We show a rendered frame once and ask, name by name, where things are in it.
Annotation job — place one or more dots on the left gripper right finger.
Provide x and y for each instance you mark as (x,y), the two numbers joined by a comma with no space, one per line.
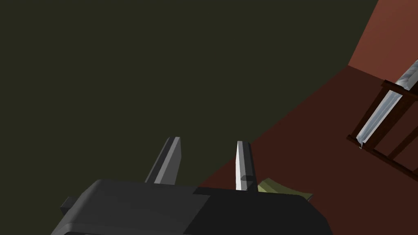
(244,166)

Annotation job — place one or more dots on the olive green flat object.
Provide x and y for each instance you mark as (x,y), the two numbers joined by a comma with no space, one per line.
(281,189)

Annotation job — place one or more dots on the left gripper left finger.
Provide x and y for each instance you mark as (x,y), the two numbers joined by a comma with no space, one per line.
(167,163)

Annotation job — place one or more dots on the dark wooden frame furniture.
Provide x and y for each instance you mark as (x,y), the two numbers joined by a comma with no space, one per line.
(382,117)

